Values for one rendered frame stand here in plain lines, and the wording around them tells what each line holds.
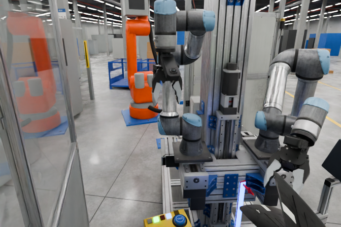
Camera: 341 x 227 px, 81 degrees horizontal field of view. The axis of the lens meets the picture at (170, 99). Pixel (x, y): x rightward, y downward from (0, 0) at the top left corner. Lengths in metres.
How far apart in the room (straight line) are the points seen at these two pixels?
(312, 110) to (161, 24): 0.57
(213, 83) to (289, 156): 0.76
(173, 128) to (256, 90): 1.71
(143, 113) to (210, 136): 3.02
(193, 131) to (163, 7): 0.73
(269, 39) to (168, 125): 1.87
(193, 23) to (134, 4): 3.48
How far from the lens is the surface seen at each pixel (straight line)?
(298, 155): 0.73
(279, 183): 0.47
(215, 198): 1.48
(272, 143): 1.40
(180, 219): 0.85
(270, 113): 0.91
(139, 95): 4.28
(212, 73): 1.31
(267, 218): 0.78
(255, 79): 2.66
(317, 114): 0.81
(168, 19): 0.70
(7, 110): 0.66
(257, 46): 2.60
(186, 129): 1.19
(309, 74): 1.16
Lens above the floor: 1.71
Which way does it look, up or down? 17 degrees down
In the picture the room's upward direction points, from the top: straight up
